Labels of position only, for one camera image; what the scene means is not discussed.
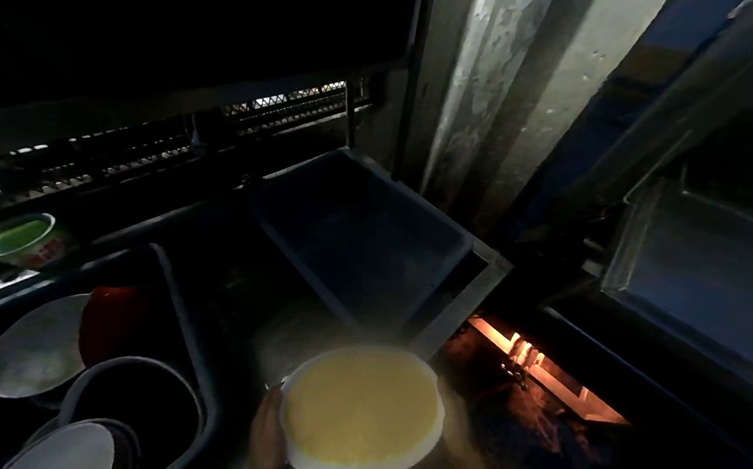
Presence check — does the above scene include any person's right hand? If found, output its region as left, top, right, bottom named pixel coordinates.
left=430, top=378, right=484, bottom=469

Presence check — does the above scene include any person's left hand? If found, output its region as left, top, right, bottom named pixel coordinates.
left=248, top=383, right=290, bottom=469

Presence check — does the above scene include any round dark pot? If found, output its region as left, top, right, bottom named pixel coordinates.
left=59, top=356, right=205, bottom=469

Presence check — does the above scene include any yellow liquid batter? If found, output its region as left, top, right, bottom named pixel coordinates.
left=284, top=347, right=441, bottom=465

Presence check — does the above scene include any large dark rectangular basin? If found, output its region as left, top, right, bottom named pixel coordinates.
left=0, top=244, right=220, bottom=469

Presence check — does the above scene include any red container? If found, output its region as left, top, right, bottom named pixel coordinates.
left=79, top=286, right=149, bottom=369

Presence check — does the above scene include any dark blue rectangular tray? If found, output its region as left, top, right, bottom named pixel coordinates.
left=250, top=149, right=475, bottom=333

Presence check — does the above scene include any white oval dish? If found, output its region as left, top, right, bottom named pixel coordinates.
left=0, top=293, right=93, bottom=400

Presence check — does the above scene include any large rectangular metal tray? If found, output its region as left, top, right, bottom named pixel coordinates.
left=602, top=171, right=753, bottom=398

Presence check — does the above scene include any window with metal mesh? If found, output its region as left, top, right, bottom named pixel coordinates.
left=0, top=79, right=375, bottom=219

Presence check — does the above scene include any green plastic cup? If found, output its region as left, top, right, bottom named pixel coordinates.
left=0, top=212, right=69, bottom=271

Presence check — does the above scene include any glowing metal burner frame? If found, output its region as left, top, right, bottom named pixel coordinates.
left=467, top=315, right=631, bottom=426

